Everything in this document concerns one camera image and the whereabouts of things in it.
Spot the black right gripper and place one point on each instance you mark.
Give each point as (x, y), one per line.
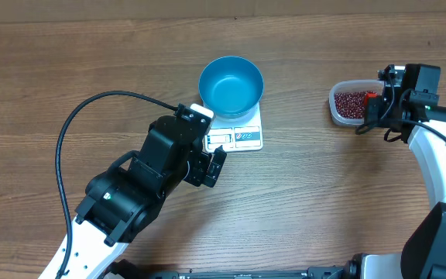
(372, 110)

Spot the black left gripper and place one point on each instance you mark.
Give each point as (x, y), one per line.
(200, 163)

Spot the red scoop with blue handle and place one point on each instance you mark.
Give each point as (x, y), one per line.
(368, 95)

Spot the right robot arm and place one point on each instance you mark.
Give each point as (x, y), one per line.
(408, 110)

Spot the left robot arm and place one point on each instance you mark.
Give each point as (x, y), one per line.
(122, 201)

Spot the white digital kitchen scale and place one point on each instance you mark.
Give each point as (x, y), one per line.
(236, 135)

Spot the blue round bowl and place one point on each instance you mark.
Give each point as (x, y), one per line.
(231, 86)

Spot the red beans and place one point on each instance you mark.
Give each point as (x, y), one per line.
(349, 105)

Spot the clear plastic food container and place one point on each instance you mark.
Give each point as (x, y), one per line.
(350, 86)

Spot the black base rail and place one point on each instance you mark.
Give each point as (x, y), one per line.
(126, 270)

